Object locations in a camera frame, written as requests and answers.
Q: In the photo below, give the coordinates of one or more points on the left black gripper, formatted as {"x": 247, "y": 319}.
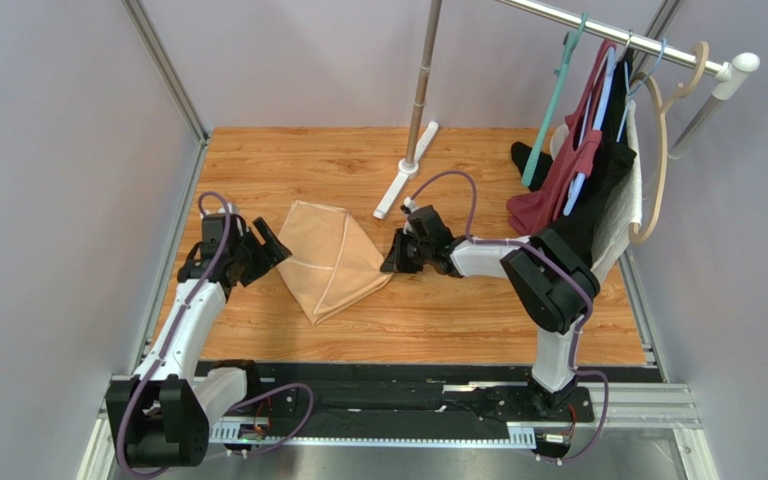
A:
{"x": 270, "y": 255}

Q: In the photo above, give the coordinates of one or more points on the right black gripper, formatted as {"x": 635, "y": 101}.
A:
{"x": 408, "y": 247}

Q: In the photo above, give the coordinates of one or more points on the beige cloth napkin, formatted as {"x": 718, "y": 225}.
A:
{"x": 333, "y": 264}

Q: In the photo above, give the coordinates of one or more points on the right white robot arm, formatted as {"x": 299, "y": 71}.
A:
{"x": 554, "y": 285}

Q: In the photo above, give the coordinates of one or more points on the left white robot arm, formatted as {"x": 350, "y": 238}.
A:
{"x": 160, "y": 417}

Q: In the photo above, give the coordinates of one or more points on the maroon shirt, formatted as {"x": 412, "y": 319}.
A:
{"x": 530, "y": 212}

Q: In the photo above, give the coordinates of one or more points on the black garment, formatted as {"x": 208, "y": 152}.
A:
{"x": 609, "y": 165}

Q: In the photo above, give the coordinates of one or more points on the white towel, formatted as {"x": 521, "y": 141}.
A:
{"x": 624, "y": 207}

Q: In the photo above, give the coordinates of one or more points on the beige wooden hanger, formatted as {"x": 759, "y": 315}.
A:
{"x": 639, "y": 234}

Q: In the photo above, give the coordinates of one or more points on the teal plastic hanger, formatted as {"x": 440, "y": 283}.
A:
{"x": 570, "y": 43}

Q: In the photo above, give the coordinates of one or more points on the light blue hanger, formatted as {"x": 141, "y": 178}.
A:
{"x": 595, "y": 115}

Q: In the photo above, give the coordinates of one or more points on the metal clothes rack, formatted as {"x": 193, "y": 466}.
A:
{"x": 729, "y": 75}

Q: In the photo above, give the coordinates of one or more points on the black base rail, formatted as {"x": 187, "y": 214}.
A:
{"x": 406, "y": 401}

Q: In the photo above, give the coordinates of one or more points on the aluminium frame post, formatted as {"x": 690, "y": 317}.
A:
{"x": 140, "y": 18}

